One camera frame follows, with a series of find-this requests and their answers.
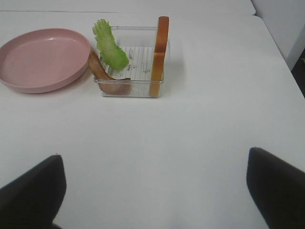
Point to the bacon strip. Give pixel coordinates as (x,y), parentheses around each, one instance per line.
(99,72)

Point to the bread slice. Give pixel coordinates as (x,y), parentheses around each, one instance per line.
(159,55)

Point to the green lettuce leaf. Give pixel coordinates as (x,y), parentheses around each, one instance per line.
(112,54)

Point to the pink round plate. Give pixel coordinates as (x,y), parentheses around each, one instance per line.
(43,60)

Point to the clear right plastic container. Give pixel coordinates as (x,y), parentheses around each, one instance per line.
(135,80)

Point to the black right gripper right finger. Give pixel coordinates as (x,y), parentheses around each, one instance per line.
(277,188)

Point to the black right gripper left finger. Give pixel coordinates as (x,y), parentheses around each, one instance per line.
(33,200)

